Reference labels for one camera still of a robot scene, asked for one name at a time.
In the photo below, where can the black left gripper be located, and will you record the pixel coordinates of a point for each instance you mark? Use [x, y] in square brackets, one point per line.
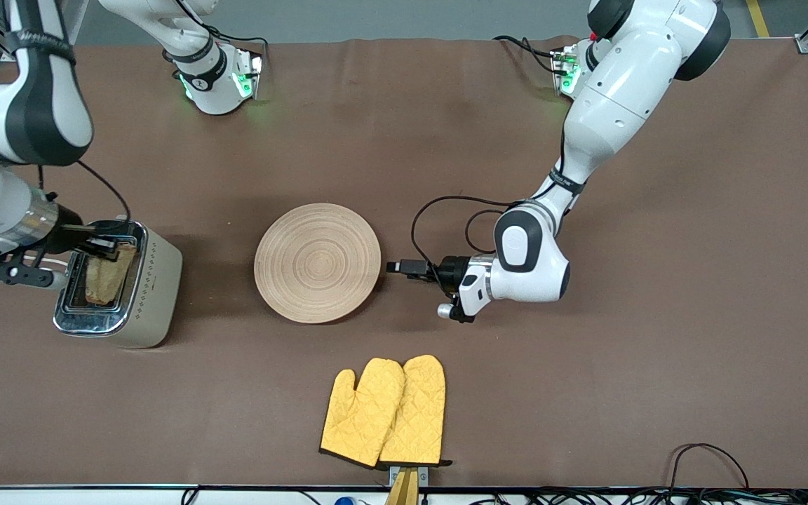
[454, 270]

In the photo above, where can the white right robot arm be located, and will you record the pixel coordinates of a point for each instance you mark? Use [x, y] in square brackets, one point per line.
[46, 105]

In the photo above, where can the brown bread toast slice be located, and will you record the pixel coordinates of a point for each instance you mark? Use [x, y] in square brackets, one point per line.
[106, 277]

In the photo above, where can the round wooden plate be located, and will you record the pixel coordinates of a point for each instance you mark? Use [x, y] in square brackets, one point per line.
[317, 264]

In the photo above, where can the yellow quilted oven mitt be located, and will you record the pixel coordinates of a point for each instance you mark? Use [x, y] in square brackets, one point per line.
[418, 414]
[362, 417]

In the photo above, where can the wooden stick with metal bracket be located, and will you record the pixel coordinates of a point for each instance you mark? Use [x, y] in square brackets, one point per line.
[404, 487]

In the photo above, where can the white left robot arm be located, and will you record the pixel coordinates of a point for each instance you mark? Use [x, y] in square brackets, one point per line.
[628, 98]

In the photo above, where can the cream and chrome toaster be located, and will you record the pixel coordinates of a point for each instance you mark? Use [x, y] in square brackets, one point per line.
[148, 294]

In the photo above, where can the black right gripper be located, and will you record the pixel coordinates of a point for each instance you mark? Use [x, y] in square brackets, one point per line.
[70, 236]

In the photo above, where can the brown table cover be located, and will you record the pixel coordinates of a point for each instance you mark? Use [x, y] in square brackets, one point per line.
[516, 386]

